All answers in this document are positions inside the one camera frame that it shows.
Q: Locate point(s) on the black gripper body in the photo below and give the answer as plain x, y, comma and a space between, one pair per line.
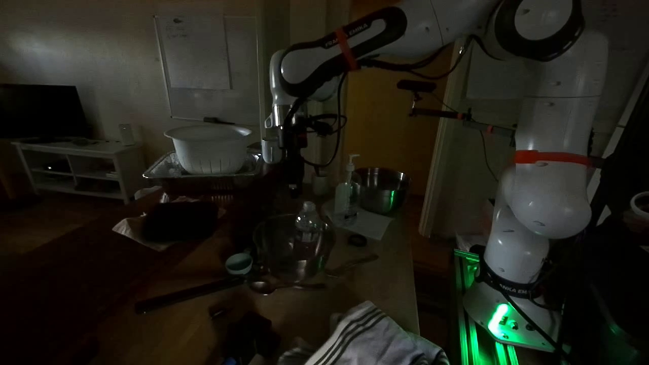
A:
295, 142

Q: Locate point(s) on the clear plastic bottle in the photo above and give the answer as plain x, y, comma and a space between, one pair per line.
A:
306, 226

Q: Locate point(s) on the steel mixing bowl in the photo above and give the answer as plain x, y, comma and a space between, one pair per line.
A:
271, 249
378, 191

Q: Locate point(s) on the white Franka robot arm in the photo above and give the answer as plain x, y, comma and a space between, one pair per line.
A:
540, 196

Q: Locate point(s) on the tall white mug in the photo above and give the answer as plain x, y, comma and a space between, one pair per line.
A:
268, 153

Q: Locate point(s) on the clear pump soap dispenser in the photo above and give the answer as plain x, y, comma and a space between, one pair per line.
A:
346, 196

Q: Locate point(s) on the white paper sheet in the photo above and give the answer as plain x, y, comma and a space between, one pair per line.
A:
370, 223

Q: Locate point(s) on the large white tub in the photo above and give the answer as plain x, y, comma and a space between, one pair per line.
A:
207, 150

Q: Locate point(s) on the small pale cup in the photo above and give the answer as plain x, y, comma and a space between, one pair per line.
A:
238, 263

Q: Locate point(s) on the small round metal scoop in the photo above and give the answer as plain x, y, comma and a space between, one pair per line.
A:
262, 287

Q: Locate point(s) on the dark bag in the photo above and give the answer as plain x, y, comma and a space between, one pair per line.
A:
179, 219

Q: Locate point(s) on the metal serving tray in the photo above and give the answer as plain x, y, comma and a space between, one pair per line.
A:
158, 170

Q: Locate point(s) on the long dark utensil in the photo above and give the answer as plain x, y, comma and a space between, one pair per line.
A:
184, 295

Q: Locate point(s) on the white flat board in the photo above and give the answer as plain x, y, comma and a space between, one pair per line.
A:
129, 234

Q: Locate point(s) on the white striped kitchen towel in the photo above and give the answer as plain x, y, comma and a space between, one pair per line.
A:
378, 337

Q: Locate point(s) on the white television stand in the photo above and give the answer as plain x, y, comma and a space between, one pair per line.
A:
74, 169

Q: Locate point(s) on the black television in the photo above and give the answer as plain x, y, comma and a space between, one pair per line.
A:
42, 111

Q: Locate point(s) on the white paper on wall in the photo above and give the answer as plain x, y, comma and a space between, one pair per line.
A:
195, 54

